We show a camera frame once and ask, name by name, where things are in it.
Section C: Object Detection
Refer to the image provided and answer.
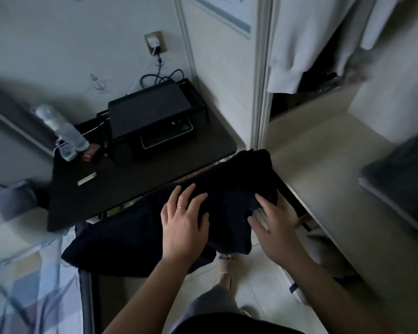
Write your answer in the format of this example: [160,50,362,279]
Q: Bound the grey denim jeans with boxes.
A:
[357,130,418,241]

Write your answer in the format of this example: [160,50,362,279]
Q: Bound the white t-shirt with script print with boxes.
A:
[267,0,405,95]

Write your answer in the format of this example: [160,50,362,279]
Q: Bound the person's white shorts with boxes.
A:
[170,285,242,331]

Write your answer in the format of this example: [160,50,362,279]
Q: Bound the small red box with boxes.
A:
[80,144,104,163]

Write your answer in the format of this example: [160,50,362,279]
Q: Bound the small white stick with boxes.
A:
[77,172,98,186]

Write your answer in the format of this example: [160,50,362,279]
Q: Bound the small white charger base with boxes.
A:
[54,139,79,163]

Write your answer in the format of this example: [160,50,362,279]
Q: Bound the person's right forearm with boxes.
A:
[279,250,398,334]

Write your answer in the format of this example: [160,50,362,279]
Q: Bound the person's left forearm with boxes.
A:
[103,254,210,334]

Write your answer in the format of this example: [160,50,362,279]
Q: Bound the black desk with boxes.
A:
[47,101,239,232]

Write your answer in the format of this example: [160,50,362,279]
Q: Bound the person's right hand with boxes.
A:
[247,193,305,269]

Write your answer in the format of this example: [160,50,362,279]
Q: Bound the black sweatpants with drawstring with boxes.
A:
[61,149,280,277]

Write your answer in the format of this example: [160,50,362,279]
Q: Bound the person's dark shirt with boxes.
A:
[170,311,305,334]

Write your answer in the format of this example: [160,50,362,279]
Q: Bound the person's left hand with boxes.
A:
[160,183,211,266]

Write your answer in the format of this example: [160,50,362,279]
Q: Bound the bed with plaid sheet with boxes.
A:
[0,205,86,334]

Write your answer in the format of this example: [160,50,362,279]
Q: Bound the small wall hook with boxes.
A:
[91,73,109,93]

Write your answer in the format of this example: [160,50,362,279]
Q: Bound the clear plastic bottle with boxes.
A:
[59,123,90,152]

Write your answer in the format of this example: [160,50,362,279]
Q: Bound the white bottle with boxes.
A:
[33,104,68,134]

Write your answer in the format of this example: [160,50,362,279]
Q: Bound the grey padded headboard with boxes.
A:
[0,80,57,196]

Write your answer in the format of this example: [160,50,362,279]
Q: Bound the wall power socket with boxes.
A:
[144,31,168,56]

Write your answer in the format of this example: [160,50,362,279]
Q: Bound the black cables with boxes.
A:
[129,52,185,92]

